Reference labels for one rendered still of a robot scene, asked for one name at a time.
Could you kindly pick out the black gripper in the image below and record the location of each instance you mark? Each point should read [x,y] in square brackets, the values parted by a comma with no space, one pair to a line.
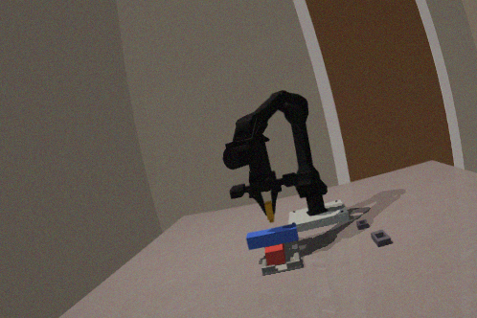
[289,180]

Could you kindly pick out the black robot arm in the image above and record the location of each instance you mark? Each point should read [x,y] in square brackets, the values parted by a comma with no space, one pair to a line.
[248,147]

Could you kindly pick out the red long rectangular block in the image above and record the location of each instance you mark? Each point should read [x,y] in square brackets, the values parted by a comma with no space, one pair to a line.
[275,254]

